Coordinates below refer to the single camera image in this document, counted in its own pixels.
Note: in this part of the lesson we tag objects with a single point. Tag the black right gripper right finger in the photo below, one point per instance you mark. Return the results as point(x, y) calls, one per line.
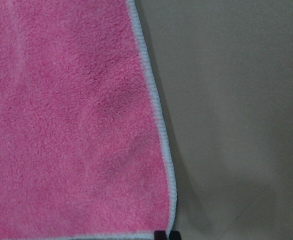
point(174, 235)

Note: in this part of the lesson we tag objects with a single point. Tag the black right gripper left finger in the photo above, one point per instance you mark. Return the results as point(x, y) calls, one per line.
point(160, 235)

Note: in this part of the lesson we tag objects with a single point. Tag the pink and grey towel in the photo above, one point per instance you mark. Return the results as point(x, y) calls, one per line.
point(84, 150)

